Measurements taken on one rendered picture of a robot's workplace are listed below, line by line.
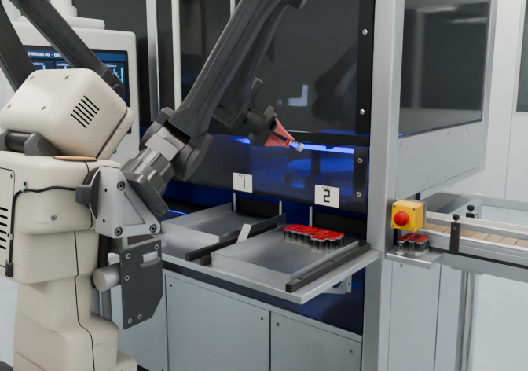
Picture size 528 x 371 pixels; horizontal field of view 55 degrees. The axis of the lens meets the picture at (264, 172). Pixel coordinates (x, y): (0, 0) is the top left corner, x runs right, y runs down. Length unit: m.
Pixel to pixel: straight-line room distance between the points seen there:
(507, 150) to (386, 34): 4.73
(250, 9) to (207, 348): 1.52
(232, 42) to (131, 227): 0.35
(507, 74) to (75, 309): 5.47
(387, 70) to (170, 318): 1.37
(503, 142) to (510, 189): 0.51
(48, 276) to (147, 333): 1.43
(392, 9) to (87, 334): 1.07
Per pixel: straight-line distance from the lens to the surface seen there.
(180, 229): 1.63
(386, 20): 1.45
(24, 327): 1.17
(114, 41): 1.98
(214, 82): 0.89
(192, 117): 0.91
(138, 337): 2.46
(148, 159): 0.88
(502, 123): 6.08
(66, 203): 0.92
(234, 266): 1.33
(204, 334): 2.10
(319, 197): 1.58
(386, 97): 1.44
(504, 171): 6.13
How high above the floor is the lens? 1.36
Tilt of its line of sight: 10 degrees down
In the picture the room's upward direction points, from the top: straight up
